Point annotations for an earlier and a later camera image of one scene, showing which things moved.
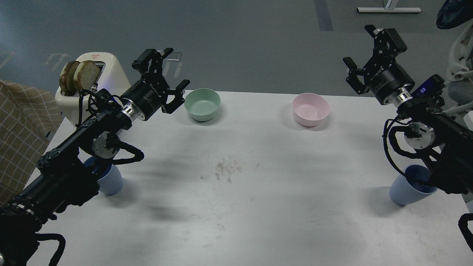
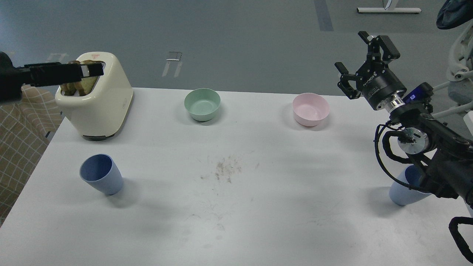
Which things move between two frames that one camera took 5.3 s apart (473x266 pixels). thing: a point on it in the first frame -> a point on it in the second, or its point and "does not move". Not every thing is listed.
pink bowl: [310, 109] does not move
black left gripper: [150, 93] -> [92, 70]
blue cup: [111, 181] does not move
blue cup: [404, 191] does not move
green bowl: [202, 103] does not move
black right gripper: [389, 81] -> [381, 88]
